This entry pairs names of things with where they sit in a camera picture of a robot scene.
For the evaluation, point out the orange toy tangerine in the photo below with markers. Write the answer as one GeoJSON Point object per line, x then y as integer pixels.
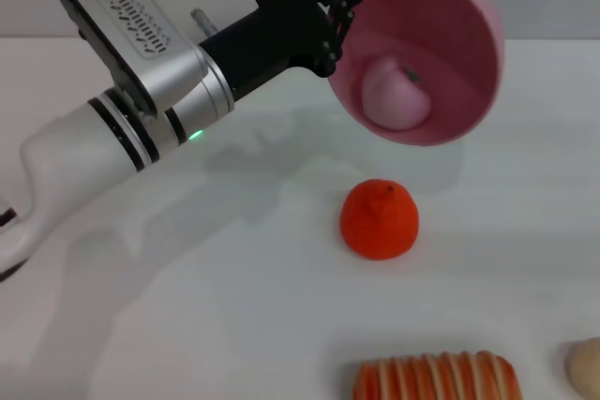
{"type": "Point", "coordinates": [379, 222]}

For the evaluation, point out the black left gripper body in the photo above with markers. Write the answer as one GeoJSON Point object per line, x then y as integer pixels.
{"type": "Point", "coordinates": [281, 34]}

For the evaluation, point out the pink bowl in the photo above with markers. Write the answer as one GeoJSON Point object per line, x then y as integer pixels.
{"type": "Point", "coordinates": [469, 44]}

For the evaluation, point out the orange striped toy bread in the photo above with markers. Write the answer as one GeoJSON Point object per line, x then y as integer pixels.
{"type": "Point", "coordinates": [436, 376]}

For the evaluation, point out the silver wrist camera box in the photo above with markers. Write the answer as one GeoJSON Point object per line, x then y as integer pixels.
{"type": "Point", "coordinates": [140, 58]}

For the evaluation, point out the pink toy peach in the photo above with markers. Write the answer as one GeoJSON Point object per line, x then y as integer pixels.
{"type": "Point", "coordinates": [396, 100]}

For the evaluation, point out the beige round toy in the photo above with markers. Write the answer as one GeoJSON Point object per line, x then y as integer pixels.
{"type": "Point", "coordinates": [586, 367]}

